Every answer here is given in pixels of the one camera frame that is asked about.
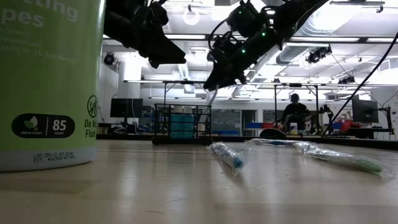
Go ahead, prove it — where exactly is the black metal table frame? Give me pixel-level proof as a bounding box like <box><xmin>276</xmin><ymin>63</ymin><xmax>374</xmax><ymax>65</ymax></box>
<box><xmin>96</xmin><ymin>133</ymin><xmax>398</xmax><ymax>152</ymax></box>

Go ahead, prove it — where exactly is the black wire caddy basket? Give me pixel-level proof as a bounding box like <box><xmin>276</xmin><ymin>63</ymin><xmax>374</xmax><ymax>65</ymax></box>
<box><xmin>151</xmin><ymin>103</ymin><xmax>214</xmax><ymax>146</ymax></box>

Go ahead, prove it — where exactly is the green wipes canister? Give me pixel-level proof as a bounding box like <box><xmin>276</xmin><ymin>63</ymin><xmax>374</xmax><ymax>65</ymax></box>
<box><xmin>0</xmin><ymin>0</ymin><xmax>106</xmax><ymax>173</ymax></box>

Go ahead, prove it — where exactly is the black computer monitor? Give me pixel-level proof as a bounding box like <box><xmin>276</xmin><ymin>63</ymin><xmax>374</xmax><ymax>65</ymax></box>
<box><xmin>109</xmin><ymin>98</ymin><xmax>144</xmax><ymax>119</ymax></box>
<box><xmin>351</xmin><ymin>98</ymin><xmax>379</xmax><ymax>124</ymax></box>

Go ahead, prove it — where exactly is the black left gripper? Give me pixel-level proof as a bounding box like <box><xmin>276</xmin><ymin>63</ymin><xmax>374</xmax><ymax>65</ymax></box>
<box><xmin>130</xmin><ymin>0</ymin><xmax>187</xmax><ymax>70</ymax></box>

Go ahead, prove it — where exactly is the white ring light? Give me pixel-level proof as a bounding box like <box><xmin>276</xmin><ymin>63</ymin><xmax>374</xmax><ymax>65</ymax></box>
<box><xmin>182</xmin><ymin>7</ymin><xmax>200</xmax><ymax>26</ymax></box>

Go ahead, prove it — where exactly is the silver ventilation duct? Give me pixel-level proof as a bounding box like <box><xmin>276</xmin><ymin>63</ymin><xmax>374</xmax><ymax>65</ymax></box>
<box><xmin>275</xmin><ymin>18</ymin><xmax>333</xmax><ymax>66</ymax></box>

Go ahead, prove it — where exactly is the overhead LED light bar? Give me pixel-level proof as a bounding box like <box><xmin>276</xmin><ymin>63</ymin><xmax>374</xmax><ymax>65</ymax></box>
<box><xmin>102</xmin><ymin>32</ymin><xmax>398</xmax><ymax>44</ymax></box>

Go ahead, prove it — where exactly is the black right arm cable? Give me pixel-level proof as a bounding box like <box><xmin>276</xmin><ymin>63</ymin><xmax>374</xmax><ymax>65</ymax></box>
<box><xmin>321</xmin><ymin>30</ymin><xmax>398</xmax><ymax>138</ymax></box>

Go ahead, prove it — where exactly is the person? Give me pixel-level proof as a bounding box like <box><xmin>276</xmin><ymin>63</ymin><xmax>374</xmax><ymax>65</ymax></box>
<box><xmin>281</xmin><ymin>92</ymin><xmax>312</xmax><ymax>131</ymax></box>

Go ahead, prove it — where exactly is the blue toothbrush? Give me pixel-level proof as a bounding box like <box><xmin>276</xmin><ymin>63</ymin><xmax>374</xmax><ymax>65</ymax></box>
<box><xmin>206</xmin><ymin>141</ymin><xmax>254</xmax><ymax>177</ymax></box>
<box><xmin>247</xmin><ymin>138</ymin><xmax>301</xmax><ymax>147</ymax></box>

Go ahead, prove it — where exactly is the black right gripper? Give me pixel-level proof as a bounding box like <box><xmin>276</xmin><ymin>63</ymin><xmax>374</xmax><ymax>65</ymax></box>
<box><xmin>203</xmin><ymin>29</ymin><xmax>277</xmax><ymax>91</ymax></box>

